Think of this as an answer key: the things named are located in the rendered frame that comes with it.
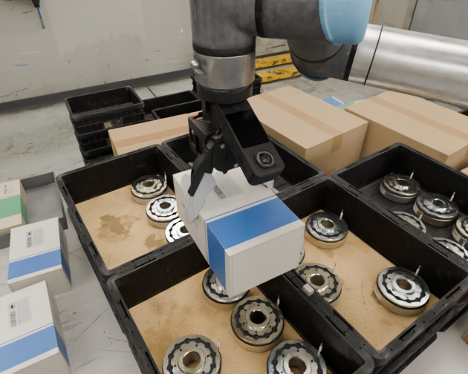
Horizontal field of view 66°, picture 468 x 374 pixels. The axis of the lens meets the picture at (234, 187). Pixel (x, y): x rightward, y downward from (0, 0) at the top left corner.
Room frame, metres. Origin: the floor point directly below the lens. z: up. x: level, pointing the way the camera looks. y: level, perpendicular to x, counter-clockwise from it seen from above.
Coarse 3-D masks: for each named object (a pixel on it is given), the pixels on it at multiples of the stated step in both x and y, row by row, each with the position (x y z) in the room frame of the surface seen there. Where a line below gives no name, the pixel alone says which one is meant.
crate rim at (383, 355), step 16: (352, 192) 0.69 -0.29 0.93; (368, 208) 0.64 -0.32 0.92; (400, 224) 0.58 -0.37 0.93; (448, 256) 0.49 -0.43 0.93; (288, 272) 0.44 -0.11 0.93; (464, 272) 0.45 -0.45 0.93; (464, 288) 0.41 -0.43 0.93; (320, 304) 0.37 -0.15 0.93; (448, 304) 0.37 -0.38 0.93; (336, 320) 0.34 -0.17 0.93; (416, 320) 0.34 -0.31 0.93; (432, 320) 0.35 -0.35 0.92; (352, 336) 0.31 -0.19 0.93; (400, 336) 0.31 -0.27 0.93; (368, 352) 0.29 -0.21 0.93; (384, 352) 0.29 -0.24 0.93
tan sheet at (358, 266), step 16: (304, 240) 0.62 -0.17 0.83; (352, 240) 0.62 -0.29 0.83; (320, 256) 0.57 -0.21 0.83; (336, 256) 0.57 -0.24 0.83; (352, 256) 0.57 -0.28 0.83; (368, 256) 0.57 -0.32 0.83; (336, 272) 0.52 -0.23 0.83; (352, 272) 0.52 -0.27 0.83; (368, 272) 0.52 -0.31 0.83; (352, 288) 0.48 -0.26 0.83; (368, 288) 0.48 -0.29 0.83; (352, 304) 0.44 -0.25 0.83; (368, 304) 0.44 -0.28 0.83; (432, 304) 0.44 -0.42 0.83; (352, 320) 0.40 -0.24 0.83; (368, 320) 0.40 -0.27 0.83; (384, 320) 0.40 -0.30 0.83; (400, 320) 0.40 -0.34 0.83; (368, 336) 0.37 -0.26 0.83; (384, 336) 0.37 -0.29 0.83
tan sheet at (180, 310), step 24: (192, 288) 0.48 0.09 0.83; (144, 312) 0.42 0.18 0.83; (168, 312) 0.42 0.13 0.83; (192, 312) 0.42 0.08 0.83; (216, 312) 0.42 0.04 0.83; (144, 336) 0.37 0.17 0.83; (168, 336) 0.37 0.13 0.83; (216, 336) 0.37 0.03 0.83; (288, 336) 0.37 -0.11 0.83; (240, 360) 0.32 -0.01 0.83; (264, 360) 0.32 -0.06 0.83
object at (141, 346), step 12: (192, 240) 0.53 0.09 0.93; (168, 252) 0.49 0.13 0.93; (144, 264) 0.46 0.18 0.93; (120, 276) 0.44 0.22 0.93; (288, 276) 0.44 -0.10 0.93; (108, 288) 0.41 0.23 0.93; (300, 288) 0.41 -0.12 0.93; (120, 300) 0.38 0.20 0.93; (312, 300) 0.38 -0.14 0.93; (120, 312) 0.36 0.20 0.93; (324, 312) 0.36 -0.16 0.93; (132, 324) 0.33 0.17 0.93; (336, 324) 0.33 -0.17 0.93; (132, 336) 0.31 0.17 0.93; (348, 336) 0.31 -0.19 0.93; (144, 348) 0.29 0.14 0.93; (360, 348) 0.30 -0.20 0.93; (144, 360) 0.27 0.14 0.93; (372, 360) 0.27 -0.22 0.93; (156, 372) 0.26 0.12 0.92; (360, 372) 0.26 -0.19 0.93
